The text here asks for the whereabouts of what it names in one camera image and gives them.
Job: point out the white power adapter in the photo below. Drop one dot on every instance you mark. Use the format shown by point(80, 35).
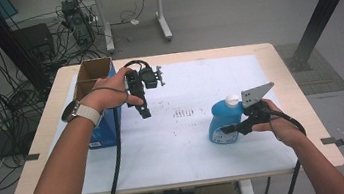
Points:
point(134, 22)

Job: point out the white table mat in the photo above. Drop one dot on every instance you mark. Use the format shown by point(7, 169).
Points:
point(184, 152)

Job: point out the white-legged desk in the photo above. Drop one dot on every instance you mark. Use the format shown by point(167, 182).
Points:
point(163, 20)

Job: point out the blue cardboard box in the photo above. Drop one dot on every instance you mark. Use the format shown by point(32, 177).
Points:
point(107, 132)

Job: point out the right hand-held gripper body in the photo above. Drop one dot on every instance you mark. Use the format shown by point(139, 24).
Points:
point(257, 106)

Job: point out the person's right hand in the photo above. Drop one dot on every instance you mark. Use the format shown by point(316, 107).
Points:
point(283, 126)

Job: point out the black tape piece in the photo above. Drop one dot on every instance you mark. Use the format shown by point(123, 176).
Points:
point(31, 157)
point(332, 141)

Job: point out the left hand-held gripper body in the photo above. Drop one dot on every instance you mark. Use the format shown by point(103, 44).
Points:
point(148, 76)

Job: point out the person's left hand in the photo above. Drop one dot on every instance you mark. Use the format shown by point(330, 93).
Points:
point(109, 93)

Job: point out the black box on floor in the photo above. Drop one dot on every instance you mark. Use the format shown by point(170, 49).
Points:
point(35, 41)

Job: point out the blue detergent bottle white cap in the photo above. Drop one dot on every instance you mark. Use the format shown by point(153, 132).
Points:
point(221, 114)

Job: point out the white table leg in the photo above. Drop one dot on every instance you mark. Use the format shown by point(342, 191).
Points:
point(248, 193)

